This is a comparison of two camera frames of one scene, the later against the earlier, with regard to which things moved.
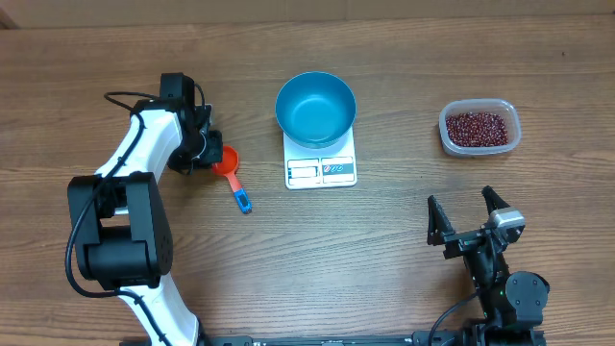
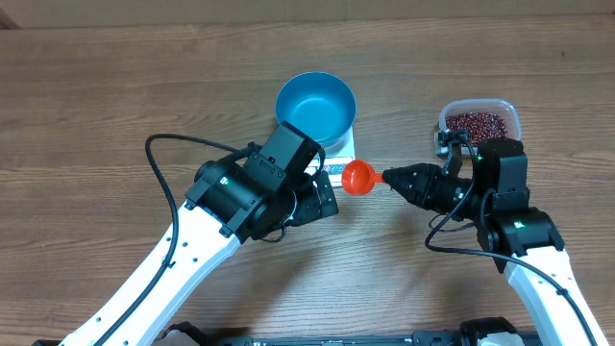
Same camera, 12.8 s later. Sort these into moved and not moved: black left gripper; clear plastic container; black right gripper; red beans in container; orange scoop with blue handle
Moved: black right gripper; orange scoop with blue handle; black left gripper
Not moved: clear plastic container; red beans in container
